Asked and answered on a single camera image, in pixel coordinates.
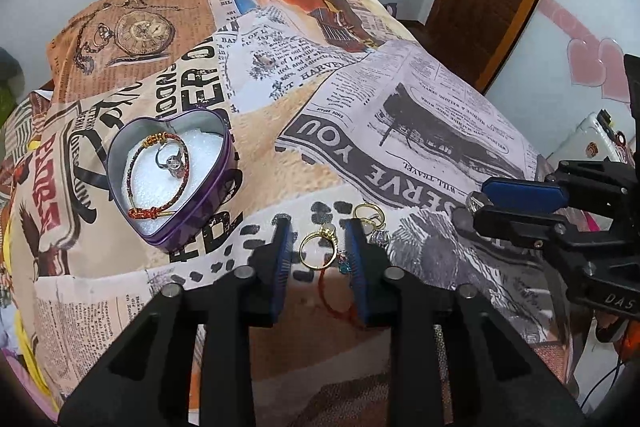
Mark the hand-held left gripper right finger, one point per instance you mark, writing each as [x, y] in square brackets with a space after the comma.
[356, 267]

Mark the white phone case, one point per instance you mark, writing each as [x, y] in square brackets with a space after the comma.
[595, 134]

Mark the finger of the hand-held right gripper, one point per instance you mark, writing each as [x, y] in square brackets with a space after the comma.
[515, 224]
[525, 196]

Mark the blue gem earring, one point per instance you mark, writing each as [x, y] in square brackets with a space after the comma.
[344, 264]

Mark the purple heart-shaped tin box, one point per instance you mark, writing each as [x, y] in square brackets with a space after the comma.
[197, 207]

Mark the newspaper print cloth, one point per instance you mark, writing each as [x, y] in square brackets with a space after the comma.
[380, 107]

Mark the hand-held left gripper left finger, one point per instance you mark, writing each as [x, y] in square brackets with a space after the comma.
[283, 257]

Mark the pink heart wall sticker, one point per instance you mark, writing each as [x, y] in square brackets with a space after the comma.
[597, 67]

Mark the silver bead charm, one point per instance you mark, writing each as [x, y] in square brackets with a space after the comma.
[380, 237]

